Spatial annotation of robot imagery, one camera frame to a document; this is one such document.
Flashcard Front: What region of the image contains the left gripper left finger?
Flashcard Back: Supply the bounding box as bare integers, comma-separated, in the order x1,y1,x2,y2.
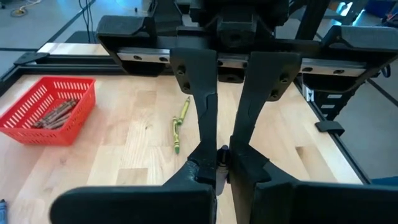
49,141,218,224

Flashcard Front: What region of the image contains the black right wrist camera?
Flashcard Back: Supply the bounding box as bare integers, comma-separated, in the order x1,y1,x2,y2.
189,0,290,27

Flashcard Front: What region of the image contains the red plastic basket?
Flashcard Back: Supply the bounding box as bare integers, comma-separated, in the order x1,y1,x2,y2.
0,76,96,146

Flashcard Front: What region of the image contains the yellow floor cable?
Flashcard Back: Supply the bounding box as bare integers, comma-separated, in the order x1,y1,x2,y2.
10,0,43,18

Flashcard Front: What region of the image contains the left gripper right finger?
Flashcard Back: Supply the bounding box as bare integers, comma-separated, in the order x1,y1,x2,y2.
229,136,398,224

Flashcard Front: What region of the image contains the blue storage bin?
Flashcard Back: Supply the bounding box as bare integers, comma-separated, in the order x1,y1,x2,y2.
365,0,398,19

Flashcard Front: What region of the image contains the black floor cable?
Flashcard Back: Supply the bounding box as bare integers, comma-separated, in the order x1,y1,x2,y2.
77,0,95,44

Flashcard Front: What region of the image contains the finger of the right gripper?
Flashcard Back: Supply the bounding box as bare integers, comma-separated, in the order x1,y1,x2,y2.
169,47,218,146
230,51,302,146

